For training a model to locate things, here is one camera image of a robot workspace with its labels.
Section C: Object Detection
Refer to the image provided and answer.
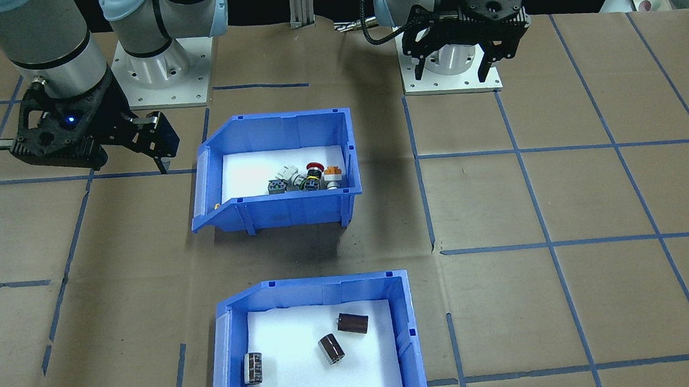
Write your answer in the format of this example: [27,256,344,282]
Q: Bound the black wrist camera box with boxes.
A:
[10,129,112,178]

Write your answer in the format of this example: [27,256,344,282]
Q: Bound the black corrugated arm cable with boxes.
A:
[359,0,451,48]

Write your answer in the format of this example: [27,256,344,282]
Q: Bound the aluminium frame post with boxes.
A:
[288,0,318,31]

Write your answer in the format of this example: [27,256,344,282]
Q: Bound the white square base plate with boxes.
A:
[396,17,504,99]
[107,35,218,114]

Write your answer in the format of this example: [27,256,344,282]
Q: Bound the white foam bin liner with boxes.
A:
[236,297,405,387]
[217,144,350,201]

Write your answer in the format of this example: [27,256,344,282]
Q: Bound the red mushroom push button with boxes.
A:
[299,161,327,193]

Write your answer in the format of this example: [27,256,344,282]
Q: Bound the white switch with green ring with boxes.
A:
[275,164,309,191]

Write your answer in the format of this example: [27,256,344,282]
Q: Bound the blue plastic battery bin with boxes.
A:
[199,267,430,387]

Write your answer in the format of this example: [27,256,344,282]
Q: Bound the dark cylindrical battery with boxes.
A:
[335,310,370,337]
[242,350,267,386]
[317,332,347,366]

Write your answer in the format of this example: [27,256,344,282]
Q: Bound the blue plastic button bin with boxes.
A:
[183,105,365,240]

